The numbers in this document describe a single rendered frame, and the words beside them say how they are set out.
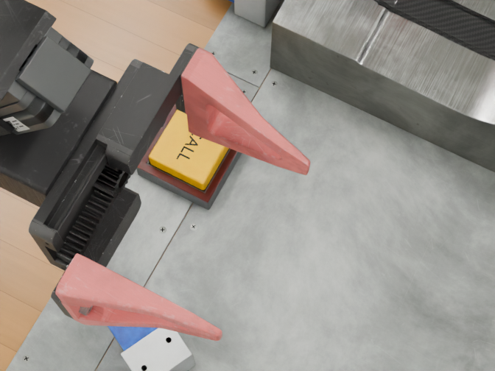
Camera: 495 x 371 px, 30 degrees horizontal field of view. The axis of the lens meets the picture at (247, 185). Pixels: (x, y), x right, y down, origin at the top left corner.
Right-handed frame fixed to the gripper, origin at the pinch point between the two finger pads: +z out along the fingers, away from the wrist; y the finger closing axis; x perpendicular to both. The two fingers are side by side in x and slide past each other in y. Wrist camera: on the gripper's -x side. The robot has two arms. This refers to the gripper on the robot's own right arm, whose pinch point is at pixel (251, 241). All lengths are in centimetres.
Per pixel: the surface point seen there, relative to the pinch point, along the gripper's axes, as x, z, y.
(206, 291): 40.1, -6.4, 5.0
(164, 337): 34.7, -6.9, -1.4
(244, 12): 39, -17, 32
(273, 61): 38.5, -11.2, 28.5
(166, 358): 34.7, -5.9, -2.8
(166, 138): 36.5, -16.1, 15.5
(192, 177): 36.5, -12.1, 13.2
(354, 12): 31.1, -5.3, 33.0
